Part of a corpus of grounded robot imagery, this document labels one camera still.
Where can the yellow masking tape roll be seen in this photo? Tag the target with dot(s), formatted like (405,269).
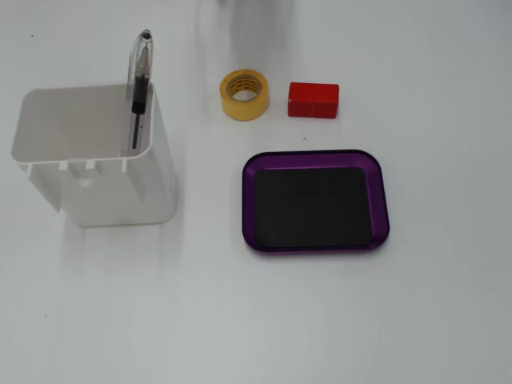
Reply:
(245,112)

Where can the purple metal tray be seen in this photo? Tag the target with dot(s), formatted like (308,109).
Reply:
(249,204)

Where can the black mat in tray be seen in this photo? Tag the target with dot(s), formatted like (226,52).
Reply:
(316,208)

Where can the red textured block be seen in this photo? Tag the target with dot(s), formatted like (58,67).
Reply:
(314,102)

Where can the white plastic pen holder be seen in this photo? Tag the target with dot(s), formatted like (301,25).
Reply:
(120,192)

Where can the clear black ballpoint pen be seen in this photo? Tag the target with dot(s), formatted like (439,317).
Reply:
(140,80)

